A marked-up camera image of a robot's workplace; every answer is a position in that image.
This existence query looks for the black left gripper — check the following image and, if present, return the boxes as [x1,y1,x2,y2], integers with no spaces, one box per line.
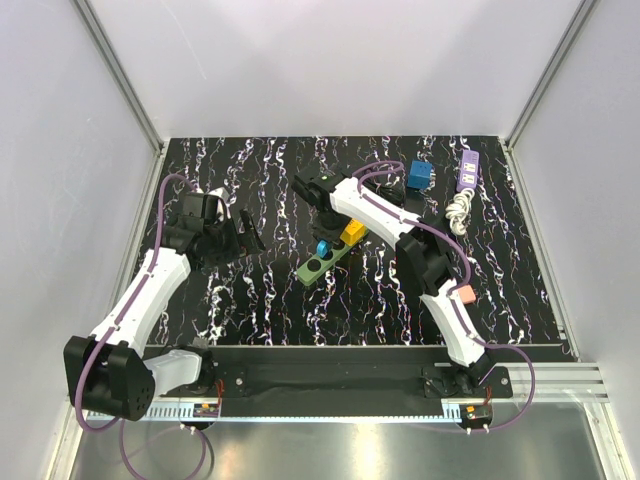
[205,208,265,268]

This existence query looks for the light blue plug adapter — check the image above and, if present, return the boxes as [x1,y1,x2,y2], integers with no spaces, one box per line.
[316,240,332,259]

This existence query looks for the yellow cube plug adapter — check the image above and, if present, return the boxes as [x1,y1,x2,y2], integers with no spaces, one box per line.
[340,219,367,246]

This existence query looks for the green power strip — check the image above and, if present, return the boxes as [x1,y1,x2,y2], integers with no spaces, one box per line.
[296,229,369,286]

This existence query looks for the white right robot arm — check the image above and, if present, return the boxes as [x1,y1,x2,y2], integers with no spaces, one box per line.
[292,170,495,397]

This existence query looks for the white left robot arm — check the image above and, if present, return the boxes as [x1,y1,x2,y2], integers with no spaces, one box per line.
[63,187,265,421]

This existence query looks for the pink plug adapter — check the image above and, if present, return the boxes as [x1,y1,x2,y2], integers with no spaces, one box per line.
[457,285,476,305]

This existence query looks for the black marbled table mat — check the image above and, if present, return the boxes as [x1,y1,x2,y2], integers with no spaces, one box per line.
[149,135,566,346]

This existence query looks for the dark blue cube adapter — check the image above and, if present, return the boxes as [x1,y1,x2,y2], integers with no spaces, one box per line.
[407,160,433,190]

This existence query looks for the purple power strip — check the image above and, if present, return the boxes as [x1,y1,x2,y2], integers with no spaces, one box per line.
[456,150,480,192]

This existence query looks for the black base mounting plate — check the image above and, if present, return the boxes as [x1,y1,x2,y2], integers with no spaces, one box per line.
[210,346,513,422]

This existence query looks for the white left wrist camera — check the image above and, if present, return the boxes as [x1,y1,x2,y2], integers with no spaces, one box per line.
[203,187,232,223]

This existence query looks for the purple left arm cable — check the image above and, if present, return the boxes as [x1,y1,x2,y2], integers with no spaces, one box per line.
[67,172,216,476]

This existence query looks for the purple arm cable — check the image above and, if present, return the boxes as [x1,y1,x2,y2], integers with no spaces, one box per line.
[349,160,536,434]
[67,172,216,476]

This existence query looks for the white coiled cable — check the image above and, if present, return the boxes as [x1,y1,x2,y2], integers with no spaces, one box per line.
[445,187,476,235]

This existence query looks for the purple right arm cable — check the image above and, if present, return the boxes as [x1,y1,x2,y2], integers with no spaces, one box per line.
[349,160,536,434]

